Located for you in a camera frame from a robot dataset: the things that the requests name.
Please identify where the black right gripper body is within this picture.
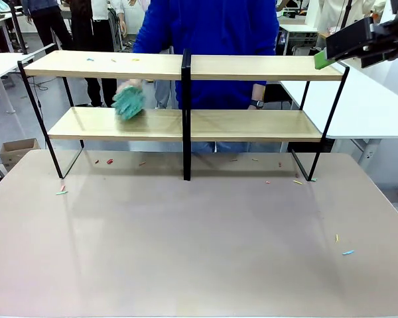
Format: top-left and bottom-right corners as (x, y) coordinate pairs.
(360, 11), (398, 69)

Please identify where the teal cleaning cloth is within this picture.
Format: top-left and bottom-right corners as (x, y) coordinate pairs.
(111, 84), (146, 121)

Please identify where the person's left forearm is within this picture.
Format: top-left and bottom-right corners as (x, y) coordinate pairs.
(251, 82), (265, 102)

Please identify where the person's right hand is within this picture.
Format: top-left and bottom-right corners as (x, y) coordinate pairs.
(117, 78), (143, 95)

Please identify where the bystander in white clothes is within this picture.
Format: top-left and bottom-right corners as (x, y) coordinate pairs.
(318, 0), (387, 34)

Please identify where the small white desk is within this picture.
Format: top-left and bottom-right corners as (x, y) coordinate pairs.
(277, 22), (320, 56)

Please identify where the large white table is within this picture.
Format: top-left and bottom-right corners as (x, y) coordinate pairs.
(278, 61), (398, 166)

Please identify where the black-framed two-tier wooden shelf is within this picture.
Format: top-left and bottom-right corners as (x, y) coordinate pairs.
(17, 48), (351, 182)

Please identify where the person in blue sweater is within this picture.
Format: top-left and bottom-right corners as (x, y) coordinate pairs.
(132, 0), (280, 153)

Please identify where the bystander in black trousers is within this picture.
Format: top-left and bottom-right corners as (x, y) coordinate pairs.
(68, 0), (121, 107)

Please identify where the bystander in dark jacket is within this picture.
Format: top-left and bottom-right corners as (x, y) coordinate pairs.
(21, 0), (74, 51)

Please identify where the white side table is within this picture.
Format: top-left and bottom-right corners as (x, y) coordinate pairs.
(0, 52), (36, 115)

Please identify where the cardboard box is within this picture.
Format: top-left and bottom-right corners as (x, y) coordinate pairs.
(0, 138), (41, 173)

